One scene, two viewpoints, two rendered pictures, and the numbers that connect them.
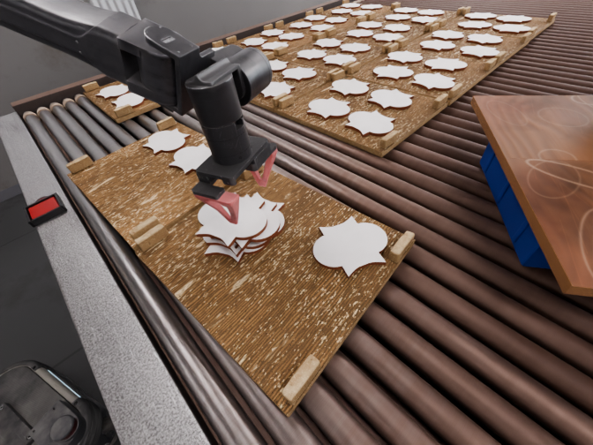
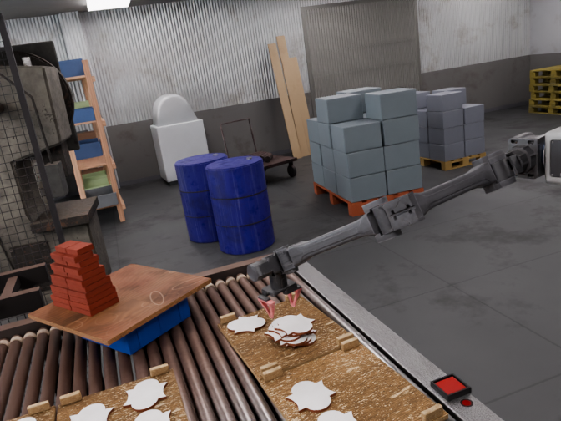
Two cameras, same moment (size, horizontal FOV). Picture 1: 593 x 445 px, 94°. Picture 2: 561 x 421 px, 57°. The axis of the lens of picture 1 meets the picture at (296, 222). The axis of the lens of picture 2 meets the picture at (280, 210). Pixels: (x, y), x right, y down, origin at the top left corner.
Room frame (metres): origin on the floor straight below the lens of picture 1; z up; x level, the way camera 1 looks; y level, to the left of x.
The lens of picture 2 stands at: (1.79, 0.68, 1.84)
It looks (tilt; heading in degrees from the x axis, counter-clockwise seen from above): 16 degrees down; 201
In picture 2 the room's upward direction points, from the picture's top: 8 degrees counter-clockwise
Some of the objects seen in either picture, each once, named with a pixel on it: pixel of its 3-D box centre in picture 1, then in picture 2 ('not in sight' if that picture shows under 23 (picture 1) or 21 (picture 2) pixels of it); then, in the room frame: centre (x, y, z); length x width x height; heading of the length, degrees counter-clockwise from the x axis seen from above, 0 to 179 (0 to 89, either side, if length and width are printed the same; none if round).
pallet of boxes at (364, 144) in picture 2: not in sight; (360, 146); (-4.48, -0.56, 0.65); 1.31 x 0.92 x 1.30; 34
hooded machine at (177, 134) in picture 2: not in sight; (179, 137); (-6.14, -4.06, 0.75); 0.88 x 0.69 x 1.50; 128
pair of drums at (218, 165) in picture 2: not in sight; (223, 200); (-3.04, -1.82, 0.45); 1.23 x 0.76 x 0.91; 45
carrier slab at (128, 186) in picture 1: (161, 170); (346, 398); (0.64, 0.34, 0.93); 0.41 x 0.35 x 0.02; 43
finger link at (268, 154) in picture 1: (252, 169); (273, 303); (0.39, 0.06, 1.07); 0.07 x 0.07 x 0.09; 60
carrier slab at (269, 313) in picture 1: (270, 248); (283, 333); (0.33, 0.06, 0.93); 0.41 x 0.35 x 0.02; 43
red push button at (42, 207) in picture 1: (45, 209); (450, 387); (0.55, 0.61, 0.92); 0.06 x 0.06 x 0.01; 39
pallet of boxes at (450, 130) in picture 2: not in sight; (440, 126); (-6.20, 0.31, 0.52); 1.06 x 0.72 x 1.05; 40
